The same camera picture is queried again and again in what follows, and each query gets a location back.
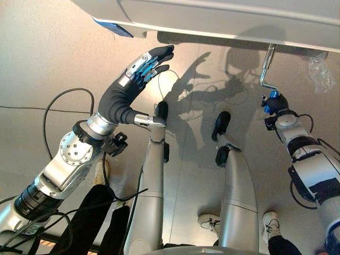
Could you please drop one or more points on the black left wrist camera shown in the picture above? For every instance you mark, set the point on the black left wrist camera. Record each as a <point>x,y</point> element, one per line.
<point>117,144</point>

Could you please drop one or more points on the robot left foot black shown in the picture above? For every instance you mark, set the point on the robot left foot black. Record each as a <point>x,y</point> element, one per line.
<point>162,110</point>

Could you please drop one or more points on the robot torso grey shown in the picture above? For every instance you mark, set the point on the robot torso grey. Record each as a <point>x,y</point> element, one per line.
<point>186,251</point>

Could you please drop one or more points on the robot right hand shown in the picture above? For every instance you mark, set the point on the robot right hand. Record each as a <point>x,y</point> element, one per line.
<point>279,105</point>

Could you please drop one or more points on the robot right foot black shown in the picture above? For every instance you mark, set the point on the robot right foot black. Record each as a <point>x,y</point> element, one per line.
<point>221,125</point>

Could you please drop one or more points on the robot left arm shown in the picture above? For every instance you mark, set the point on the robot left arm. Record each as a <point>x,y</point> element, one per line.
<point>66,162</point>

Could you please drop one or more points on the clear plastic wrap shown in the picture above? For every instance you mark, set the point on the clear plastic wrap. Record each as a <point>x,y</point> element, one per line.
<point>320,73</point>

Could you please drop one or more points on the robot right leg silver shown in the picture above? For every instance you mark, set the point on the robot right leg silver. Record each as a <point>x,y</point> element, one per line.
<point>237,199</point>

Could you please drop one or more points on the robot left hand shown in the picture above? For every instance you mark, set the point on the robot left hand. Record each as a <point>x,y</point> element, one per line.
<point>117,101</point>

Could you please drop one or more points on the robot foot black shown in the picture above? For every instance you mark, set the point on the robot foot black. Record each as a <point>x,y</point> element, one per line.
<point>221,125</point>
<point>162,110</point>

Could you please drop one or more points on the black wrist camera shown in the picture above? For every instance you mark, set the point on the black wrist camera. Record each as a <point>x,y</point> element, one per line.
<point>270,123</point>
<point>117,144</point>

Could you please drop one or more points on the person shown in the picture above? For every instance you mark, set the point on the person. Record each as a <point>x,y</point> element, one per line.
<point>271,225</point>
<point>87,212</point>

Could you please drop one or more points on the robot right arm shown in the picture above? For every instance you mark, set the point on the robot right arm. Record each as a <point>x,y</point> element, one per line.
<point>308,164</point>

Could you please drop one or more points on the blue label sticker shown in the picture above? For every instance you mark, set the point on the blue label sticker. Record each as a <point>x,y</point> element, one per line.
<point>114,27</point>

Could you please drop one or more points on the robot left leg silver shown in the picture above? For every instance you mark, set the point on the robot left leg silver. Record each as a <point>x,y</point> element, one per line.
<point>151,180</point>

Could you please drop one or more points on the robot leg silver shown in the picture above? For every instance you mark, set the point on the robot leg silver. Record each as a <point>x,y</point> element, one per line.
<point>237,199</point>
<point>151,180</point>

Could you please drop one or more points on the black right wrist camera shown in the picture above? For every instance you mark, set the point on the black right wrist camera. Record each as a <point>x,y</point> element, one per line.
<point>270,123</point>

